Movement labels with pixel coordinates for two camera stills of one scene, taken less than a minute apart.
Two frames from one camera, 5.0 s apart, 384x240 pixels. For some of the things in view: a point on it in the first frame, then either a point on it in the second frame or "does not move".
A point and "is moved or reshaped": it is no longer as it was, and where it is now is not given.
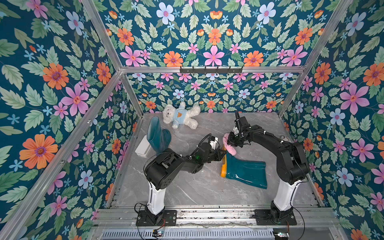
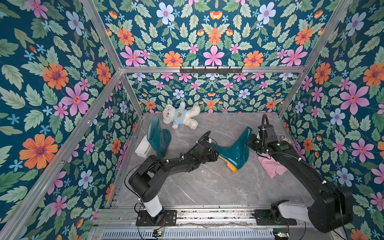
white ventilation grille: [160, 233] does not move
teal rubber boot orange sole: [160, 139] does not move
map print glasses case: [284, 138] does not move
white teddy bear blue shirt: [181, 115] does not move
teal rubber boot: [251, 172] is moved or reshaped
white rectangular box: [143, 148] does not move
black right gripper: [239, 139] -> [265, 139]
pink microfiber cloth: [230, 149] -> [272, 167]
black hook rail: [211, 70] does not move
